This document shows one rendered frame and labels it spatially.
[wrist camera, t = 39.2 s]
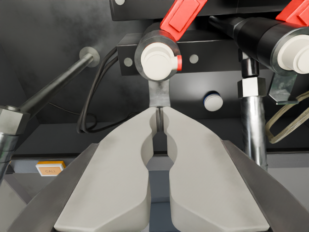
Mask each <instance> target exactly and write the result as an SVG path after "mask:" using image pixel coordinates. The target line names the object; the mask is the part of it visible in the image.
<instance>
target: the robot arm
mask: <svg viewBox="0 0 309 232"><path fill-rule="evenodd" d="M160 118H161V131H162V132H164V133H165V134H166V135H167V154H168V156H169V157H170V158H171V159H172V161H173V162H174V165H173V166H172V168H171V169H170V172H169V182H170V207H171V217H172V223H173V225H174V226H175V227H176V228H177V229H178V230H179V231H181V232H309V211H308V210H307V209H306V208H305V207H304V206H303V205H302V204H301V203H300V202H299V201H298V200H297V199H296V198H295V197H294V196H293V195H292V194H291V193H290V192H289V191H288V190H287V189H286V188H285V187H284V186H283V185H282V184H281V183H280V182H278V181H277V180H276V179H275V178H274V177H272V176H271V175H270V174H269V173H268V172H266V171H265V170H264V169H263V168H262V167H260V166H259V165H258V164H257V163H256V162H254V161H253V160H252V159H251V158H250V157H249V156H248V155H246V154H245V153H244V152H243V151H242V150H240V149H239V148H238V147H237V146H236V145H234V144H233V143H232V142H231V141H230V140H222V139H221V138H219V137H218V136H217V135H216V134H215V133H214V132H213V131H211V130H210V129H208V128H207V127H205V126H204V125H202V124H201V123H199V122H197V121H196V120H194V119H192V118H190V117H188V116H186V115H184V114H182V113H180V112H178V111H176V110H174V109H173V108H171V107H164V108H160V109H159V108H155V107H150V108H148V109H146V110H145V111H143V112H141V113H140V114H138V115H136V116H134V117H133V118H131V119H130V120H128V121H126V122H124V123H123V124H121V125H119V126H118V127H117V128H115V129H114V130H113V131H112V132H110V133H109V134H108V135H107V136H106V137H105V138H104V139H103V140H101V141H100V142H99V143H98V144H93V143H92V144H91V145H90V146H88V147H87V148H86V149H85V150H84V151H83V152H82V153H81V154H80V155H78V156H77V157H76V158H75V159H74V160H73V161H72V162H71V163H70V164H69V165H68V166H67V167H66V168H65V169H64V170H62V171H61V172H60V173H59V174H58V175H57V176H56V177H55V178H54V179H53V180H51V181H50V182H49V183H48V184H47V185H46V186H45V187H44V188H43V189H42V190H41V191H40V192H39V193H38V194H37V195H36V196H35V197H34V198H33V199H32V200H31V201H30V202H29V203H28V204H27V205H26V206H25V208H24V209H23V210H22V211H21V212H20V214H19V215H18V216H17V217H16V218H15V220H14V221H13V222H12V223H11V225H10V226H9V227H8V229H7V230H6V231H5V232H140V231H142V230H143V229H144V228H145V227H146V226H147V225H148V223H149V218H150V206H151V192H150V183H149V172H148V170H147V168H146V165H147V163H148V161H149V160H150V158H151V157H152V156H153V154H154V152H153V140H152V138H153V137H154V135H155V134H156V133H157V132H159V131H160Z"/></svg>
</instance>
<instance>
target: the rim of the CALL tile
mask: <svg viewBox="0 0 309 232"><path fill-rule="evenodd" d="M36 167H37V169H38V171H39V173H40V174H41V176H57V175H42V173H41V171H40V170H39V168H38V167H60V169H61V171H62V170H64V167H63V165H62V164H37V165H36Z"/></svg>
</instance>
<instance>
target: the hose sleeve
mask: <svg viewBox="0 0 309 232"><path fill-rule="evenodd" d="M18 138H19V134H17V135H13V134H7V133H0V186H1V184H2V181H3V178H4V176H5V173H6V170H7V168H8V165H9V164H10V162H11V157H12V154H13V153H14V151H15V146H16V143H17V140H18Z"/></svg>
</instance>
